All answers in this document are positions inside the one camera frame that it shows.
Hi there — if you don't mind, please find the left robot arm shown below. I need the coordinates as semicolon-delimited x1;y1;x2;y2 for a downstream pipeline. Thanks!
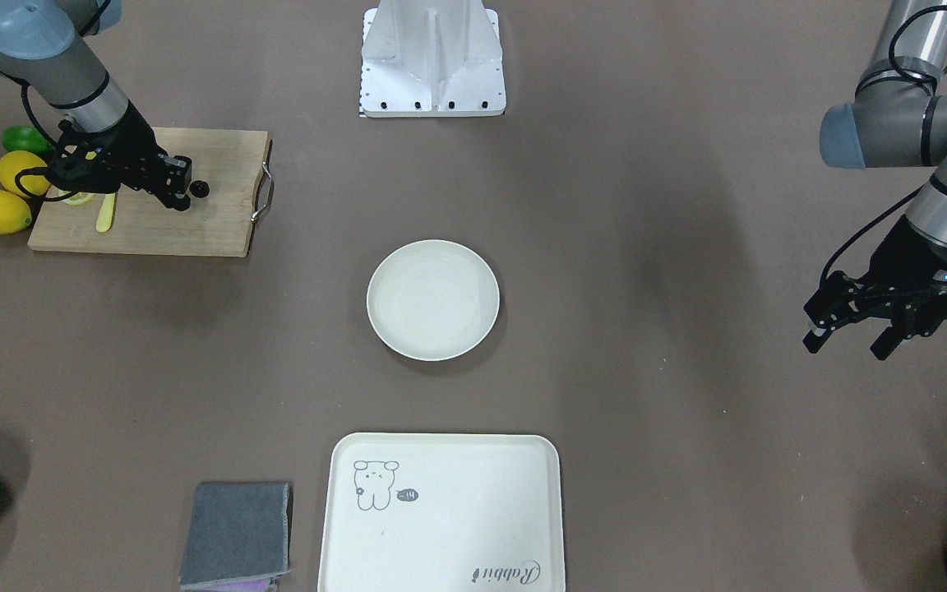
803;1;947;360

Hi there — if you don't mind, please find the green lime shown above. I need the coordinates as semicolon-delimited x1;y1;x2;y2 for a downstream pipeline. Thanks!
1;125;55;159

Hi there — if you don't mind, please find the cream round plate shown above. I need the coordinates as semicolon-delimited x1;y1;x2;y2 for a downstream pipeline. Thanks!
366;239;502;363

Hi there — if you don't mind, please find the dark cherry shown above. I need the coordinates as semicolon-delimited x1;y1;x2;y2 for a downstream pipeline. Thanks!
188;180;210;199

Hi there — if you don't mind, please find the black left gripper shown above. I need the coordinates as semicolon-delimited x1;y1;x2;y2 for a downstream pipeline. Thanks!
801;218;947;361

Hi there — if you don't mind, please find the cream rabbit tray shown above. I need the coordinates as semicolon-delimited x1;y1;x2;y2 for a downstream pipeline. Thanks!
318;433;566;591

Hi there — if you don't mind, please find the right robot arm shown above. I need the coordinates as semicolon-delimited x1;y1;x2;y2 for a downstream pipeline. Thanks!
0;1;192;212

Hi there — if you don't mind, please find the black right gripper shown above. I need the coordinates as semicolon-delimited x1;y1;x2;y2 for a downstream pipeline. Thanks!
44;104;192;212

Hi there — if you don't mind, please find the yellow plastic knife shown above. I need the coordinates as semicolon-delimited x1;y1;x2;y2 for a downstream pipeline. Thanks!
95;192;118;234

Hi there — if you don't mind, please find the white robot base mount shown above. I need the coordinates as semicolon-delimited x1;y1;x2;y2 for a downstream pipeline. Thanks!
358;1;507;118

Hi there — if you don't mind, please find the bamboo cutting board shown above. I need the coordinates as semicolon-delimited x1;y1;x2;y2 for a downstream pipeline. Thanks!
29;127;271;257

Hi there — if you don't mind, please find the lemon slice lower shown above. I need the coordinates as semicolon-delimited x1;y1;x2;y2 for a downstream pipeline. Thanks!
60;192;97;206

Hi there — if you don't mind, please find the yellow lemon upper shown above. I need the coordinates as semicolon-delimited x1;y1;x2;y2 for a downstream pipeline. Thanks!
0;150;50;199

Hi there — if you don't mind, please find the grey folded cloth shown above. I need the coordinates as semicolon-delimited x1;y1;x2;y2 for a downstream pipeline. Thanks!
179;481;292;591

